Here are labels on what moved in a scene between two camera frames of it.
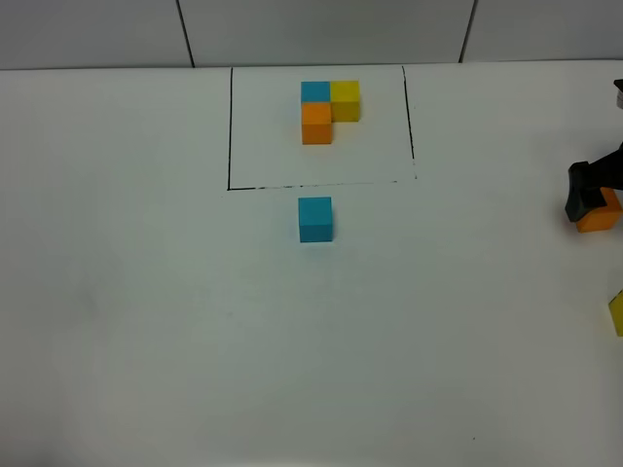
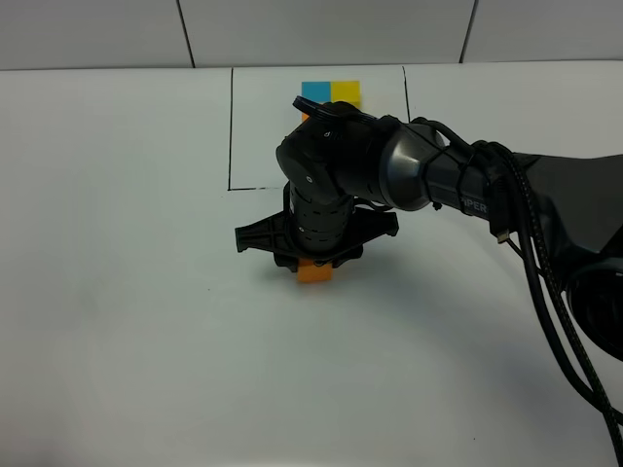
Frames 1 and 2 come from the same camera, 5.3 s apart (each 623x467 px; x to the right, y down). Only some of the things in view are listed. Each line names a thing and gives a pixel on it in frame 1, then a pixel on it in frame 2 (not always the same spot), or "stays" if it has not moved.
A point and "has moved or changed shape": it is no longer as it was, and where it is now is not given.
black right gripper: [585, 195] → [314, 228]
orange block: [603, 218] has moved or changed shape
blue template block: [315, 91] stays
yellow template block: [345, 100] stays
